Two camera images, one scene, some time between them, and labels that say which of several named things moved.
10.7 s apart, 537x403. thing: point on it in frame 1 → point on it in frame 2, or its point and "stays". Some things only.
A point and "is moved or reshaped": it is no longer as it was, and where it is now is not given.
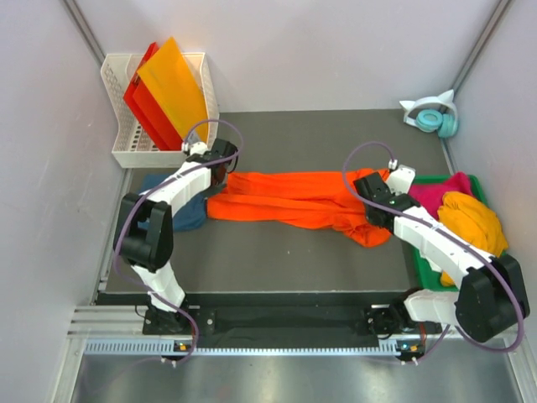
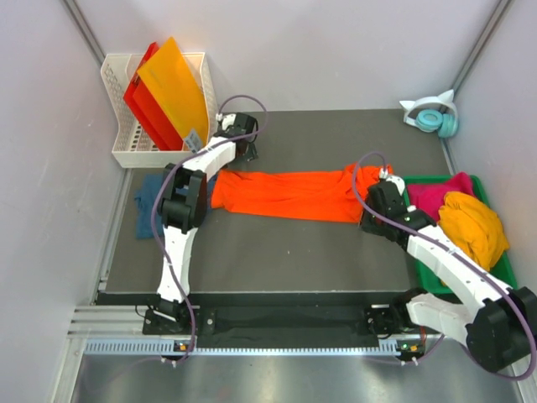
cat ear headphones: x=433 y=113 stays
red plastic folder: x=148 y=113 stays
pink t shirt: x=430 y=196 stays
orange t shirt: x=313 y=199 is moved or reshaped
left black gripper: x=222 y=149 → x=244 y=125
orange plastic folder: x=174 y=84 stays
